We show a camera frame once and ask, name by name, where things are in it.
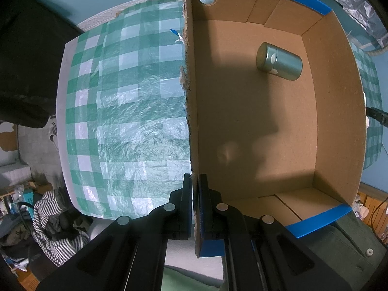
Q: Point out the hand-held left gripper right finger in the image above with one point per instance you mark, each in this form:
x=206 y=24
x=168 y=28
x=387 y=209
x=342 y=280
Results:
x=202 y=209

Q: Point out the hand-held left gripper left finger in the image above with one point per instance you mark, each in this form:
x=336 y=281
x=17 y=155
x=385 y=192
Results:
x=189 y=207

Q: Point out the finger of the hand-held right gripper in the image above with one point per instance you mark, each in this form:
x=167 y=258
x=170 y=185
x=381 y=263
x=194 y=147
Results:
x=377 y=115

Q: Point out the cardboard box with blue rim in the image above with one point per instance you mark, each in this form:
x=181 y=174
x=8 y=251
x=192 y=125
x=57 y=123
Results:
x=257 y=127

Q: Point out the green metal tin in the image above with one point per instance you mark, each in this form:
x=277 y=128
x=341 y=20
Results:
x=280 y=62

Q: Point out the green checked tablecloth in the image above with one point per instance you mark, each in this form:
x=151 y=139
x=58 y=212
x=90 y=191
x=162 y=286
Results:
x=127 y=112

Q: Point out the silver foil bag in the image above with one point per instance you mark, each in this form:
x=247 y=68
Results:
x=354 y=3

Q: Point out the striped cloth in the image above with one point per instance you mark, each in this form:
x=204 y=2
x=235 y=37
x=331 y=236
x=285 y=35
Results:
x=50 y=239

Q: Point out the dark furniture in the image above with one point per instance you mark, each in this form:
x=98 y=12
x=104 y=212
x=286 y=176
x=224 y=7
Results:
x=33 y=51

